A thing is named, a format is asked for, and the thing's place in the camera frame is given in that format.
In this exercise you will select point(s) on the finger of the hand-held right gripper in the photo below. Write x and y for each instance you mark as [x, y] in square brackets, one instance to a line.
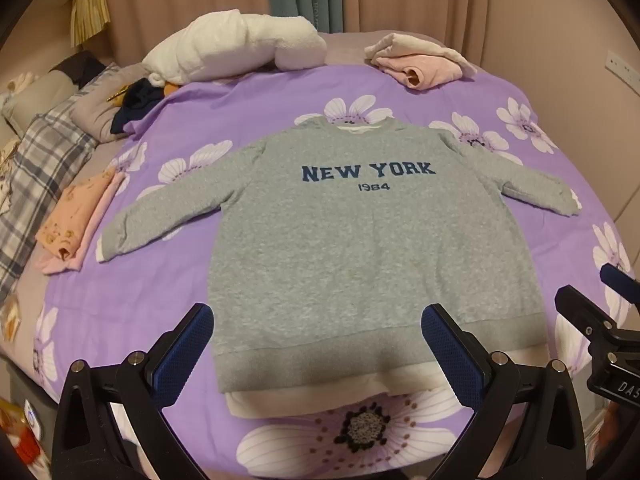
[582, 310]
[620, 280]

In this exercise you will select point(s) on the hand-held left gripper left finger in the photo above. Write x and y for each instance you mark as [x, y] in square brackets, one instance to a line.
[182, 355]

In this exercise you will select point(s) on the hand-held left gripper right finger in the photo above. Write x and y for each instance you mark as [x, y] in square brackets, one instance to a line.
[452, 355]

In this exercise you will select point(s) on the grey printed sweatshirt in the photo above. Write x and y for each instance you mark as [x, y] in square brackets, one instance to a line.
[325, 260]

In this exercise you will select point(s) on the navy crumpled clothes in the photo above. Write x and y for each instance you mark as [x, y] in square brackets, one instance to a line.
[135, 105]

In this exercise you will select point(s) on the pale pink folded garment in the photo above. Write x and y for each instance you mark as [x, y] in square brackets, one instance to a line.
[102, 210]

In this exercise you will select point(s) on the orange printed folded garment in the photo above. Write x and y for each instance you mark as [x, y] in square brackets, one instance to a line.
[75, 210]

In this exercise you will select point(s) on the grey plaid blanket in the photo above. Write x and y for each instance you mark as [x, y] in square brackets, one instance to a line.
[40, 170]

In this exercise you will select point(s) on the purple floral bedsheet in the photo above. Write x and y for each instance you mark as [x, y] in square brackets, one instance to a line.
[220, 110]

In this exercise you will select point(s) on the grey quilted pillow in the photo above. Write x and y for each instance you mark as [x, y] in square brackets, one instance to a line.
[95, 110]

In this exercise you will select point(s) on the small orange item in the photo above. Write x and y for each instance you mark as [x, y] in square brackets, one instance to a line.
[170, 88]

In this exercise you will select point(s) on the beige pillow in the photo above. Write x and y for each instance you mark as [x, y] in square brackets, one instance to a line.
[35, 97]

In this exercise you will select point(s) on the dark brown pillow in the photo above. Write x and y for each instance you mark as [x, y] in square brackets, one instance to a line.
[80, 65]

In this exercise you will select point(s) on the white fluffy blanket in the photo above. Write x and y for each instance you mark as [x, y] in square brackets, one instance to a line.
[225, 47]

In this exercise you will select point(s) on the beige folded cloth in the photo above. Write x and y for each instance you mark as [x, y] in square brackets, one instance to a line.
[400, 45]

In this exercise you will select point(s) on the straw-coloured fringed cloth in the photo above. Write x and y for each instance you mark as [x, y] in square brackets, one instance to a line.
[90, 10]

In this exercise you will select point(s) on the white wall socket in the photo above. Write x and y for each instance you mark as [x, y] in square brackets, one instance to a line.
[622, 67]

